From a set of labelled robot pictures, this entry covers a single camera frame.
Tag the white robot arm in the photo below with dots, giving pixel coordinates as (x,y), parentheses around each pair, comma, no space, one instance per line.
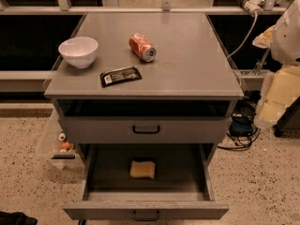
(285,47)

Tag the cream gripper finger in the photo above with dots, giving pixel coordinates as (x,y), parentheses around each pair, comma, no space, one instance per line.
(268,111)
(264,40)

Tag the white power strip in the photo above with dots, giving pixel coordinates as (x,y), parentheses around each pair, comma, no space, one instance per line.
(253,7)

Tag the orange soda can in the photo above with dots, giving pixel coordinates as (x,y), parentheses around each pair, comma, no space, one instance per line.
(142,47)

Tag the yellow sponge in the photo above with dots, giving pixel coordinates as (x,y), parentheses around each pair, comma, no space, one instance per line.
(144,169)

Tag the metal railing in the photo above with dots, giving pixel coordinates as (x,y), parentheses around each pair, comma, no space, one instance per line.
(131,0)

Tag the white bowl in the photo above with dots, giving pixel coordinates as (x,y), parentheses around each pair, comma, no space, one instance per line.
(79,52)

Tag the grey drawer cabinet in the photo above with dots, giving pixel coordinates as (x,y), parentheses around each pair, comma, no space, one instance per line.
(190,76)

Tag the blue box with cables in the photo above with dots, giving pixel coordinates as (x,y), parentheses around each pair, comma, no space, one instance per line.
(242,131)

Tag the black snack packet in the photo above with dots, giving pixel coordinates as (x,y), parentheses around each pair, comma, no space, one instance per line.
(121,75)

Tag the clear plastic bin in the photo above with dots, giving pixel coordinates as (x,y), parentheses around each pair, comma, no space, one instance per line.
(50,147)

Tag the closed grey drawer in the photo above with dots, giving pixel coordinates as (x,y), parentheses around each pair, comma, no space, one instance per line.
(145,130)

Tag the black bag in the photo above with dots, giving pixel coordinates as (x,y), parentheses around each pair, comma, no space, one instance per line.
(16,218)

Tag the open grey drawer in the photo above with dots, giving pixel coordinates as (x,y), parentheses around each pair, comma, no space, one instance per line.
(181,188)

